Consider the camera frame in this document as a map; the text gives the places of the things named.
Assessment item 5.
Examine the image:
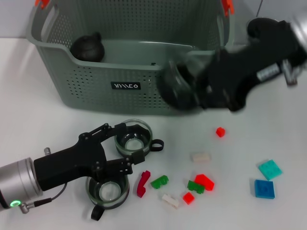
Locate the blue toy plate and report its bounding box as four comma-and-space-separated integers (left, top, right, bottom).
254, 179, 274, 199

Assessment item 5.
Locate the dark clay teapot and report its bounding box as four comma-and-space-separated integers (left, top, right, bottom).
70, 32, 106, 63

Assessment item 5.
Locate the grey-green perforated storage bin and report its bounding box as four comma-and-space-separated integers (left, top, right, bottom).
30, 0, 235, 117

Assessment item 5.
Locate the left arm cable with connector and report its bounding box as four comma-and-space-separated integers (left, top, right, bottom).
20, 183, 68, 214

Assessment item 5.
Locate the dark red curved toy brick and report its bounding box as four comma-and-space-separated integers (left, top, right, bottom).
136, 170, 151, 197

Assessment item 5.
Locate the red sloped toy brick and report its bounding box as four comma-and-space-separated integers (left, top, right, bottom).
194, 174, 215, 192

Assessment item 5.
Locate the arm cable with connector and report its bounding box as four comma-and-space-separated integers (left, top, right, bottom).
20, 183, 68, 214
283, 59, 300, 87

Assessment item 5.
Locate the white toy brick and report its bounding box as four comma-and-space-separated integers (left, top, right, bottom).
192, 152, 212, 163
162, 193, 180, 209

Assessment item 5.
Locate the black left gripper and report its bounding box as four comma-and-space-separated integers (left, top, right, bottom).
33, 123, 146, 192

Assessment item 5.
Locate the teal toy plate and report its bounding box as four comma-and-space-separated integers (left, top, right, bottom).
258, 159, 283, 181

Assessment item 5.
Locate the green toy brick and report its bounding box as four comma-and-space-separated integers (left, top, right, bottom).
187, 180, 206, 194
150, 175, 169, 189

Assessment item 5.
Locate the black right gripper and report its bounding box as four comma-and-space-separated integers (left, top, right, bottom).
189, 20, 306, 113

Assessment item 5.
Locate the right arm cable with connector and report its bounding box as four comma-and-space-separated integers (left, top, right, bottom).
283, 59, 300, 87

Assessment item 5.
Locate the red square toy brick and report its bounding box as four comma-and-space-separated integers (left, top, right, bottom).
182, 192, 195, 205

